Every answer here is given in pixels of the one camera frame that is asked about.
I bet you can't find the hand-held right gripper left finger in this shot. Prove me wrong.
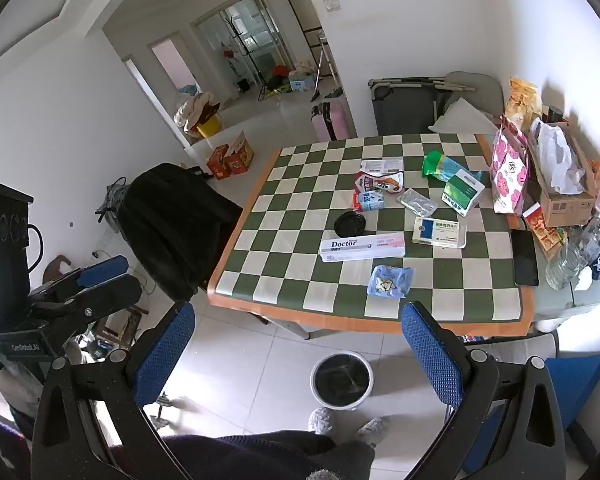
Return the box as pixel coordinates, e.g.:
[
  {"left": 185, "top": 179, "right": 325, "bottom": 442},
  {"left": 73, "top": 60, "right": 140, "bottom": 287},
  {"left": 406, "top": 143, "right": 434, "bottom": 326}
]
[{"left": 31, "top": 301, "right": 197, "bottom": 480}]

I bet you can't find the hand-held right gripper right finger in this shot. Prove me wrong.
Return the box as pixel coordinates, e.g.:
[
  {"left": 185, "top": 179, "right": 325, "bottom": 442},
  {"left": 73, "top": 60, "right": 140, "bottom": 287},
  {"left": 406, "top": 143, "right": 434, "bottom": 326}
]
[{"left": 401, "top": 301, "right": 567, "bottom": 480}]

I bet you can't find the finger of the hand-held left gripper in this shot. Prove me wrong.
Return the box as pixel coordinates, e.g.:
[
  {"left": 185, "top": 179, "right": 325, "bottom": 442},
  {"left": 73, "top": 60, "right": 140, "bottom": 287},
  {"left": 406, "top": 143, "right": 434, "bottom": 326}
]
[
  {"left": 27, "top": 255, "right": 130, "bottom": 307},
  {"left": 30, "top": 275, "right": 142, "bottom": 340}
]

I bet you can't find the white round trash bin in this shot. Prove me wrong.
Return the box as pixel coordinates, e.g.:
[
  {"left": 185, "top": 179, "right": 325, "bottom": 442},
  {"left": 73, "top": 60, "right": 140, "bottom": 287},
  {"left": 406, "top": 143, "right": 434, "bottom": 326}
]
[{"left": 310, "top": 351, "right": 374, "bottom": 408}]

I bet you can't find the red white snack packet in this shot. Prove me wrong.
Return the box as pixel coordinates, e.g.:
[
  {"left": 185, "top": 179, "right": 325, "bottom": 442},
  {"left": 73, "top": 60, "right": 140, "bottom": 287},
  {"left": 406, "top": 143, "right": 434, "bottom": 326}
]
[{"left": 355, "top": 170, "right": 406, "bottom": 196}]

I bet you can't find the green snack bag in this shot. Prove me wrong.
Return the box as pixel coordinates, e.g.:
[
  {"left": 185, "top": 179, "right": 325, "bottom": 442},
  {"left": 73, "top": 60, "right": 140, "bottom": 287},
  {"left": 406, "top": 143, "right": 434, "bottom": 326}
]
[{"left": 422, "top": 150, "right": 483, "bottom": 183}]

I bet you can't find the chair with black jacket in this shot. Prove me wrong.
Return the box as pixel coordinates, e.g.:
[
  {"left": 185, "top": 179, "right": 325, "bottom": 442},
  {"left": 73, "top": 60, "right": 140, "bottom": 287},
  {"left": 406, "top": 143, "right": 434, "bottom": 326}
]
[{"left": 116, "top": 162, "right": 245, "bottom": 303}]

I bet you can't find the blue tissue packet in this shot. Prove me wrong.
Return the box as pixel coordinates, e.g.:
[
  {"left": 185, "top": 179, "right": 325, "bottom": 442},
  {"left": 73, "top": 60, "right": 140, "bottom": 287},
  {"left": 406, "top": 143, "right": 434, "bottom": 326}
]
[{"left": 367, "top": 264, "right": 416, "bottom": 298}]

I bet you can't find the blue white medicine box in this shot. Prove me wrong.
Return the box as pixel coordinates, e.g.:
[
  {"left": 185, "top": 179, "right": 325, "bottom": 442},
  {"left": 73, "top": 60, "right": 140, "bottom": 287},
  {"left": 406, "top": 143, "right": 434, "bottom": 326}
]
[{"left": 412, "top": 216, "right": 468, "bottom": 250}]

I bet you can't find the white pink toothpaste box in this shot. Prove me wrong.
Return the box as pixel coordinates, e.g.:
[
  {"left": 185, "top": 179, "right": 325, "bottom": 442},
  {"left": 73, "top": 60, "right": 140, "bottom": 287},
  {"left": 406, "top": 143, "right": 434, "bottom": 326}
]
[{"left": 319, "top": 232, "right": 407, "bottom": 263}]

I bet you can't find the black smartphone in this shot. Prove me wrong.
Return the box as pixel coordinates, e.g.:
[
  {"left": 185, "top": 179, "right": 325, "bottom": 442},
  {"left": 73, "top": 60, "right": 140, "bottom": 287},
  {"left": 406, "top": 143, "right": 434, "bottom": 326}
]
[{"left": 510, "top": 228, "right": 540, "bottom": 288}]

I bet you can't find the clear plastic wrapper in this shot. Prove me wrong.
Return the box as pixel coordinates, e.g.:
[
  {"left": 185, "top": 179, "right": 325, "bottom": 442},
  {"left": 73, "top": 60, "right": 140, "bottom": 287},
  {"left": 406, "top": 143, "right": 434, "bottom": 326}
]
[{"left": 396, "top": 188, "right": 439, "bottom": 217}]

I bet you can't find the black round lid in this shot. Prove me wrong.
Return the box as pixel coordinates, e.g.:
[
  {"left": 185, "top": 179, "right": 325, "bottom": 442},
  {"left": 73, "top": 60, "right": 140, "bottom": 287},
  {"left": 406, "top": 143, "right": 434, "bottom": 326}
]
[{"left": 333, "top": 211, "right": 366, "bottom": 237}]

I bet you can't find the red gift box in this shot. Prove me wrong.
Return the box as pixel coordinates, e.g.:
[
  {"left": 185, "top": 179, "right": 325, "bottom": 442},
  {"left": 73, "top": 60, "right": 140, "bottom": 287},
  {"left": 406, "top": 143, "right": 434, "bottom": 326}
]
[
  {"left": 206, "top": 144, "right": 233, "bottom": 181},
  {"left": 225, "top": 131, "right": 256, "bottom": 176}
]

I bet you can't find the clear glass jar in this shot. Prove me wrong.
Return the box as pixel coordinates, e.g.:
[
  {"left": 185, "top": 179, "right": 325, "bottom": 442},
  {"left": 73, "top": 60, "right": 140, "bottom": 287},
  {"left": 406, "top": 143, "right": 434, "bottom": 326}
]
[{"left": 546, "top": 246, "right": 582, "bottom": 290}]

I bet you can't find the blue white milk carton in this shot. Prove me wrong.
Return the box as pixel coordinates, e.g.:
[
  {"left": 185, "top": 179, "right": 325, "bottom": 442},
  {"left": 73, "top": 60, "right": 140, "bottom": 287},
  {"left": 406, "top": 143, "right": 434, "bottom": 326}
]
[{"left": 351, "top": 190, "right": 386, "bottom": 213}]

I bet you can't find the green white medicine box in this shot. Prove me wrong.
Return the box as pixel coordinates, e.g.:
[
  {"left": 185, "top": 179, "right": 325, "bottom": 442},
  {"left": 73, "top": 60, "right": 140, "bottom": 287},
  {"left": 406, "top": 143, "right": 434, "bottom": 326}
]
[{"left": 442, "top": 169, "right": 486, "bottom": 217}]

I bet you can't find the red orange snack packet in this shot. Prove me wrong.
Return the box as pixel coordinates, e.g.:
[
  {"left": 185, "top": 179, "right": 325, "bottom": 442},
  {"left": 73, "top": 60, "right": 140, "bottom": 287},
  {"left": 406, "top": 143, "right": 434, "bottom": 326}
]
[{"left": 522, "top": 203, "right": 566, "bottom": 261}]

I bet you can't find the yellow bin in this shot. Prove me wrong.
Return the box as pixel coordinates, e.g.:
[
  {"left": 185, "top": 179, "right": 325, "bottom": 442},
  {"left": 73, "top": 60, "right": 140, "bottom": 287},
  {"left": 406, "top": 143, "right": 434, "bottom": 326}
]
[{"left": 196, "top": 115, "right": 223, "bottom": 139}]

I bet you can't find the white flat printed packet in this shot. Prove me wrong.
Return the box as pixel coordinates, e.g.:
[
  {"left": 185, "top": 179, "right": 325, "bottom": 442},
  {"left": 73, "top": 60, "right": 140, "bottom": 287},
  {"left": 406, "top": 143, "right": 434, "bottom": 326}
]
[{"left": 360, "top": 158, "right": 405, "bottom": 175}]

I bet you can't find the pink patterned paper bag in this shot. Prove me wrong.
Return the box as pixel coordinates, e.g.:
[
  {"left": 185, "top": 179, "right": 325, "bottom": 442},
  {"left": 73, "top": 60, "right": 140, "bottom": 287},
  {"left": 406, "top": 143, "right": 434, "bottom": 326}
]
[{"left": 489, "top": 115, "right": 531, "bottom": 216}]

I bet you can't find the green checkered tablecloth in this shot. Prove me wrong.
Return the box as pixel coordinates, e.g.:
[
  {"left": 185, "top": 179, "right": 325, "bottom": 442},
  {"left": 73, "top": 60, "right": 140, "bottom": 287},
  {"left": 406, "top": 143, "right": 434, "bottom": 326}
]
[{"left": 207, "top": 132, "right": 536, "bottom": 337}]

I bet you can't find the brown cardboard box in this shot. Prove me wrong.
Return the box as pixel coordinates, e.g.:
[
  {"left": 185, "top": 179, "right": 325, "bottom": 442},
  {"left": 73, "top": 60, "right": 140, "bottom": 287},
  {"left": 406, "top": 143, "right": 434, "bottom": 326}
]
[{"left": 527, "top": 116, "right": 597, "bottom": 228}]

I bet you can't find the white plastic bag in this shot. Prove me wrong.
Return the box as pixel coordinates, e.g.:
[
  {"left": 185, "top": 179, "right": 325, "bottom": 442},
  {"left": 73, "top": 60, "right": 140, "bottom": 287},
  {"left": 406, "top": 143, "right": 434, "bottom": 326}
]
[{"left": 530, "top": 117, "right": 586, "bottom": 196}]

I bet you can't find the white pillow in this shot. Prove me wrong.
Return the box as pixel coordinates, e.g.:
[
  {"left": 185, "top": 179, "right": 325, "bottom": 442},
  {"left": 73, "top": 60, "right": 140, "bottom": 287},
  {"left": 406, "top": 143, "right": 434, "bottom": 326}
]
[{"left": 428, "top": 97, "right": 501, "bottom": 134}]

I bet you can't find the grey folding bed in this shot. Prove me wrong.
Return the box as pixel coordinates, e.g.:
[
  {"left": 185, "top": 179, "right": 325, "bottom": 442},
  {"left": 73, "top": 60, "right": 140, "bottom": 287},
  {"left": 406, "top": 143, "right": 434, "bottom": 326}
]
[{"left": 367, "top": 76, "right": 453, "bottom": 136}]

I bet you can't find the pink suitcase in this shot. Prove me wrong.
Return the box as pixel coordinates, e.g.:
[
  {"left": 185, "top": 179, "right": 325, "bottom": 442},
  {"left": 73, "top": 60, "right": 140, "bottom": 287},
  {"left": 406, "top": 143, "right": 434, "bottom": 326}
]
[{"left": 310, "top": 100, "right": 357, "bottom": 142}]

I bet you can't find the black coat rack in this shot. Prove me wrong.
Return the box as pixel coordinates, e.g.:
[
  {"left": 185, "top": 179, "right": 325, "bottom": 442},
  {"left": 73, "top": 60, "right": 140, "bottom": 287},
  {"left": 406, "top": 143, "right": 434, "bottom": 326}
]
[{"left": 224, "top": 12, "right": 273, "bottom": 102}]

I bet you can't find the yellow snack bag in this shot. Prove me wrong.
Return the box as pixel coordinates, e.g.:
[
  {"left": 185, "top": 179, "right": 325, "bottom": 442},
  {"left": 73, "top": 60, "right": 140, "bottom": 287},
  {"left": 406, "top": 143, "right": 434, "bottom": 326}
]
[{"left": 504, "top": 76, "right": 542, "bottom": 128}]

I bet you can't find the glass sliding door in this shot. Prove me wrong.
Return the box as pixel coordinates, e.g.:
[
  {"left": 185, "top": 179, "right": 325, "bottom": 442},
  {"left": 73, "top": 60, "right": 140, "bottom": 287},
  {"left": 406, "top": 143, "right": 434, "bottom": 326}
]
[{"left": 190, "top": 0, "right": 293, "bottom": 93}]

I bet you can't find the grey cushion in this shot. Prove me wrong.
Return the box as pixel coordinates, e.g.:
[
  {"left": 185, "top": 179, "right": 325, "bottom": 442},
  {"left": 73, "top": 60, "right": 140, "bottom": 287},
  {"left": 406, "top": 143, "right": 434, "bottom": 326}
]
[{"left": 442, "top": 71, "right": 506, "bottom": 117}]

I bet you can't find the black cable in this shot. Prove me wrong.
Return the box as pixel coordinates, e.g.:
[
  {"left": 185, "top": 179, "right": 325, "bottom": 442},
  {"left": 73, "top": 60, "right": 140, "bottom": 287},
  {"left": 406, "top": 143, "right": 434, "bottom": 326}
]
[{"left": 27, "top": 224, "right": 46, "bottom": 273}]

